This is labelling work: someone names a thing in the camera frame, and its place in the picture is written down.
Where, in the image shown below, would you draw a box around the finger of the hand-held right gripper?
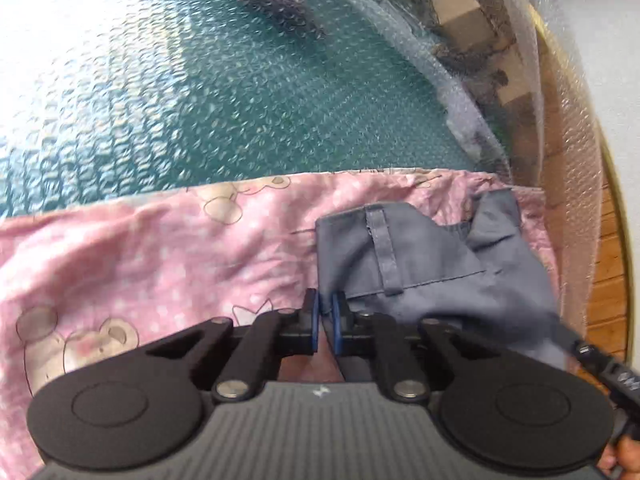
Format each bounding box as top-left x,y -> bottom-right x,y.
547,310 -> 640,401

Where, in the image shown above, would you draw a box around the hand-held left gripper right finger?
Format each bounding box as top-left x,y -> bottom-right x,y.
331,291 -> 496,402

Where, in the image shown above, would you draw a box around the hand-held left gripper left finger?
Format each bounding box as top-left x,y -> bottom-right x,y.
145,289 -> 320,403

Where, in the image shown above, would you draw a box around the grey pants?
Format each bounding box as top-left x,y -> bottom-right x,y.
315,187 -> 576,376

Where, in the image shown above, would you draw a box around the person's right hand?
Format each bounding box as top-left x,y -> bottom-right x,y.
597,437 -> 640,480

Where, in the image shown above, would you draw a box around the pink bear-print blanket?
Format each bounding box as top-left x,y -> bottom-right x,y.
0,167 -> 556,476

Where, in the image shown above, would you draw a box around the bubble wrap sheet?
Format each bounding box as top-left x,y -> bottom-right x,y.
0,0 -> 621,331

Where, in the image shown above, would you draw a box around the teal mat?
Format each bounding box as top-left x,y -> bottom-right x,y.
0,0 -> 506,221

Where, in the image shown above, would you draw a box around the cardboard box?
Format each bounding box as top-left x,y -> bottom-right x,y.
427,0 -> 533,106

